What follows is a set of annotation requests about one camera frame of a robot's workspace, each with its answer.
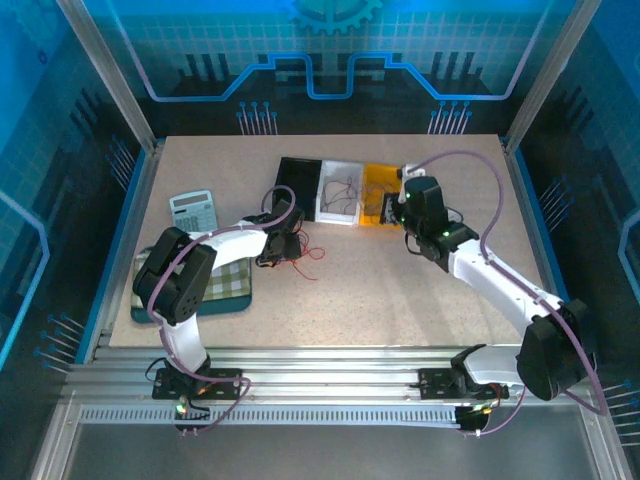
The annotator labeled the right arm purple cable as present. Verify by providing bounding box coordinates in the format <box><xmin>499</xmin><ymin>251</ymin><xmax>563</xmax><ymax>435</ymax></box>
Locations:
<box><xmin>407</xmin><ymin>149</ymin><xmax>610</xmax><ymax>437</ymax></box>

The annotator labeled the orange plastic bin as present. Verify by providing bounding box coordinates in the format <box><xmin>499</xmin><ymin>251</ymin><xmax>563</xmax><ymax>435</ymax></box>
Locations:
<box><xmin>358</xmin><ymin>162</ymin><xmax>407</xmax><ymax>229</ymax></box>

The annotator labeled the aluminium frame post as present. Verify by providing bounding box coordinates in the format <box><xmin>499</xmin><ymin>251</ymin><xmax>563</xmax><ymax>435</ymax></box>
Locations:
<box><xmin>55</xmin><ymin>0</ymin><xmax>162</xmax><ymax>154</ymax></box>
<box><xmin>501</xmin><ymin>0</ymin><xmax>604</xmax><ymax>154</ymax></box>

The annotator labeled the white plastic bin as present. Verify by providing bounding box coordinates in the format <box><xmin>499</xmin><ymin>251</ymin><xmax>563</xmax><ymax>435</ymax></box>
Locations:
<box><xmin>314</xmin><ymin>159</ymin><xmax>366</xmax><ymax>228</ymax></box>

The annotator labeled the slotted grey cable duct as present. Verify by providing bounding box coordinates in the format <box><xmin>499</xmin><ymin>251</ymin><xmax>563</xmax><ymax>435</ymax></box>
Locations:
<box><xmin>78</xmin><ymin>407</ymin><xmax>462</xmax><ymax>427</ymax></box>

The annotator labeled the left aluminium frame post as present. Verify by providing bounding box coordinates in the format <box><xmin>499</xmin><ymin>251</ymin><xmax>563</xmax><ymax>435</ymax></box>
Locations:
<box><xmin>55</xmin><ymin>0</ymin><xmax>162</xmax><ymax>154</ymax></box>

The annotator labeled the green checkered cloth pad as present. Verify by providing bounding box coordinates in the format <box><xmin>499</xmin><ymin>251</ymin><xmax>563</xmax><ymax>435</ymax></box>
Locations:
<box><xmin>129</xmin><ymin>244</ymin><xmax>254</xmax><ymax>326</ymax></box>

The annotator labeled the right aluminium frame post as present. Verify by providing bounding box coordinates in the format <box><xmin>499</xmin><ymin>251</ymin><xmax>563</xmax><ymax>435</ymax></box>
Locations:
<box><xmin>501</xmin><ymin>0</ymin><xmax>604</xmax><ymax>154</ymax></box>

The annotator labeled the green checkered cloth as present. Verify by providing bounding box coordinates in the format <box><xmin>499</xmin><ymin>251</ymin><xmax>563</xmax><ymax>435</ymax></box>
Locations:
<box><xmin>130</xmin><ymin>247</ymin><xmax>253</xmax><ymax>307</ymax></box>

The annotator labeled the thin red cable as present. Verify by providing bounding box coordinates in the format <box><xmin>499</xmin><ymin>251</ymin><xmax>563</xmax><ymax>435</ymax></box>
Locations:
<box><xmin>279</xmin><ymin>228</ymin><xmax>327</xmax><ymax>282</ymax></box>

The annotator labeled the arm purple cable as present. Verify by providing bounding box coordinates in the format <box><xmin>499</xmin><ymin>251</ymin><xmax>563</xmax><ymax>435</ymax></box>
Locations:
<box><xmin>407</xmin><ymin>149</ymin><xmax>610</xmax><ymax>437</ymax></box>
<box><xmin>146</xmin><ymin>184</ymin><xmax>299</xmax><ymax>437</ymax></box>

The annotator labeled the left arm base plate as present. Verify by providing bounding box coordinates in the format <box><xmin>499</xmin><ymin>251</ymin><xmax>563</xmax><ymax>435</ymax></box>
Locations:
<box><xmin>152</xmin><ymin>367</ymin><xmax>244</xmax><ymax>401</ymax></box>

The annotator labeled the thin blue cable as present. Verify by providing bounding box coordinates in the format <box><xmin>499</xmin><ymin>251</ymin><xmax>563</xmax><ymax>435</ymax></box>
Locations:
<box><xmin>361</xmin><ymin>180</ymin><xmax>402</xmax><ymax>222</ymax></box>

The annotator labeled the grey desk calculator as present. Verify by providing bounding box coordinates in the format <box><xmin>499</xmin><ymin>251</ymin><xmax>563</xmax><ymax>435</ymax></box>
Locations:
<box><xmin>168</xmin><ymin>188</ymin><xmax>220</xmax><ymax>233</ymax></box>

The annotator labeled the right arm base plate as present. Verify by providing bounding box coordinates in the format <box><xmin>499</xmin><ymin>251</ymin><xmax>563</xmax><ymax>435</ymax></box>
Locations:
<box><xmin>418</xmin><ymin>367</ymin><xmax>510</xmax><ymax>401</ymax></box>

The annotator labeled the black plastic bin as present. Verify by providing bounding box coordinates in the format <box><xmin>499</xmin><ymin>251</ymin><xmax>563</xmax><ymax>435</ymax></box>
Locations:
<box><xmin>275</xmin><ymin>156</ymin><xmax>324</xmax><ymax>224</ymax></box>

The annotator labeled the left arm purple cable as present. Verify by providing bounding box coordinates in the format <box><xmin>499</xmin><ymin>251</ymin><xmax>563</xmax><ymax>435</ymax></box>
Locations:
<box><xmin>146</xmin><ymin>184</ymin><xmax>299</xmax><ymax>437</ymax></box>

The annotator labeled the thin purple cable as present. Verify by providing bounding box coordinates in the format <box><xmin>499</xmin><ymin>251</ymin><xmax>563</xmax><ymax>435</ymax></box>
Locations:
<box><xmin>319</xmin><ymin>173</ymin><xmax>362</xmax><ymax>215</ymax></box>

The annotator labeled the aluminium front rail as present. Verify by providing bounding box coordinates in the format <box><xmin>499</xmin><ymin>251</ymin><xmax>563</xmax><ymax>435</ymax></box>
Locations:
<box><xmin>59</xmin><ymin>346</ymin><xmax>604</xmax><ymax>402</ymax></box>

